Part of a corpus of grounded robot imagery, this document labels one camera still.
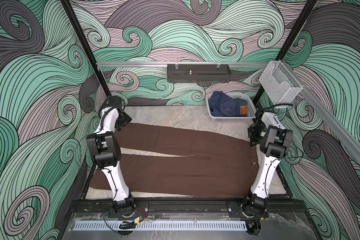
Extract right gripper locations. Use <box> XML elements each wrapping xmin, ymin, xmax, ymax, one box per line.
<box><xmin>247</xmin><ymin>122</ymin><xmax>266</xmax><ymax>147</ymax></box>

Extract brown trousers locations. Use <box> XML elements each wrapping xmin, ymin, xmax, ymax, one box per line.
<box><xmin>90</xmin><ymin>122</ymin><xmax>260</xmax><ymax>199</ymax></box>

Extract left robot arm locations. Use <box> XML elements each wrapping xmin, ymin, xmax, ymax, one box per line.
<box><xmin>87</xmin><ymin>96</ymin><xmax>135</xmax><ymax>216</ymax></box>

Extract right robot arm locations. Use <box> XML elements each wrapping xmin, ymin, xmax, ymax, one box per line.
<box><xmin>242</xmin><ymin>110</ymin><xmax>294</xmax><ymax>216</ymax></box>

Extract white plastic basket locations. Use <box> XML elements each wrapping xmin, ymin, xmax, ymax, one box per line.
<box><xmin>206</xmin><ymin>92</ymin><xmax>256</xmax><ymax>122</ymax></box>

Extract blue jeans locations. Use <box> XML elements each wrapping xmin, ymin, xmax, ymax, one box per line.
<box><xmin>208</xmin><ymin>92</ymin><xmax>248</xmax><ymax>117</ymax></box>

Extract black perforated metal tray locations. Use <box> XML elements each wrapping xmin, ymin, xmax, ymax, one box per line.
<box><xmin>167</xmin><ymin>65</ymin><xmax>232</xmax><ymax>85</ymax></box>

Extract white mesh wall holder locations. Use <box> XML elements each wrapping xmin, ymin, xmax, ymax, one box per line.
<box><xmin>259</xmin><ymin>61</ymin><xmax>303</xmax><ymax>109</ymax></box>

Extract aluminium rail back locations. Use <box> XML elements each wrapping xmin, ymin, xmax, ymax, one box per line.
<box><xmin>96</xmin><ymin>61</ymin><xmax>268</xmax><ymax>69</ymax></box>

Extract aluminium rail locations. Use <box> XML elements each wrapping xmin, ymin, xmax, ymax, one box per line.
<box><xmin>96</xmin><ymin>61</ymin><xmax>268</xmax><ymax>69</ymax></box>
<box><xmin>281</xmin><ymin>61</ymin><xmax>360</xmax><ymax>165</ymax></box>

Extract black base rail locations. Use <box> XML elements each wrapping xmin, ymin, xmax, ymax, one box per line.
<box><xmin>68</xmin><ymin>196</ymin><xmax>307</xmax><ymax>218</ymax></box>

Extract white slotted cable duct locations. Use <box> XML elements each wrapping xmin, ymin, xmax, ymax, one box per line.
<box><xmin>73</xmin><ymin>221</ymin><xmax>247</xmax><ymax>232</ymax></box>

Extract aluminium rail right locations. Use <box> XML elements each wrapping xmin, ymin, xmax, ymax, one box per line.
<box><xmin>281</xmin><ymin>61</ymin><xmax>360</xmax><ymax>165</ymax></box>

